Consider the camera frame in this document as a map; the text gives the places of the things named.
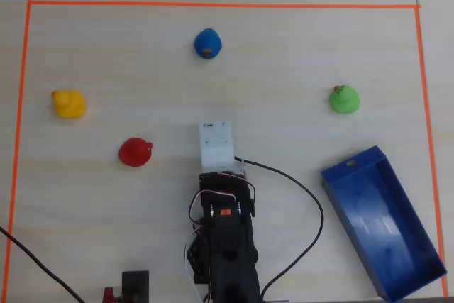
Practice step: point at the orange tape strip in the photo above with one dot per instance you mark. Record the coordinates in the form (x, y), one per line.
(17, 140)
(426, 104)
(213, 4)

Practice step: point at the red rubber duck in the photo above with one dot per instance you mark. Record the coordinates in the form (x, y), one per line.
(134, 152)

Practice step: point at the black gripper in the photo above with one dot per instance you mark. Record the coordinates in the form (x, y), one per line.
(210, 183)

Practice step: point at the blue rubber duck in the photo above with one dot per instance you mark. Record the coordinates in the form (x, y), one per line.
(207, 42)

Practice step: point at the red clamp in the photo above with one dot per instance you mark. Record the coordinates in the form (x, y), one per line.
(110, 296)

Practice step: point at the white camera box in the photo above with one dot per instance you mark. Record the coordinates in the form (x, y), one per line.
(216, 143)

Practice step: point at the blue plastic box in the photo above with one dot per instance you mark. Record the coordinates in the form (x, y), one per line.
(383, 225)

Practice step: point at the green rubber duck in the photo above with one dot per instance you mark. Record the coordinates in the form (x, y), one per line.
(343, 101)

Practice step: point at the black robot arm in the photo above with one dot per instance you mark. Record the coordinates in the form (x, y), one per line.
(230, 246)

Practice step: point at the black camera stand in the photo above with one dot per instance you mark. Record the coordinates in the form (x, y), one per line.
(134, 281)

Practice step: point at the yellow rubber duck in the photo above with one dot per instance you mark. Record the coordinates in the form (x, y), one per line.
(69, 104)

